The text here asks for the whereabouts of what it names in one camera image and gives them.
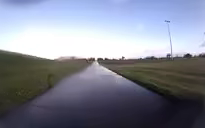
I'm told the wet dark asphalt path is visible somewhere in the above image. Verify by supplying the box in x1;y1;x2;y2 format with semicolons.
0;60;204;128

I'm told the low pale building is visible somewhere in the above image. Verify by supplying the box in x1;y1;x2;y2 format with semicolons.
55;55;78;62

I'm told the distant row of trees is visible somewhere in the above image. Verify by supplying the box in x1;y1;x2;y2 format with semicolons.
86;51;205;62

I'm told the flat grass field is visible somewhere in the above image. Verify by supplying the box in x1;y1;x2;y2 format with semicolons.
98;57;205;104

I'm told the tall light pole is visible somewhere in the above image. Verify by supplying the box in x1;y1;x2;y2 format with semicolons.
164;19;174;61

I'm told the grass slope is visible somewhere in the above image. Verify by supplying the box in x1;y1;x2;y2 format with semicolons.
0;47;91;118

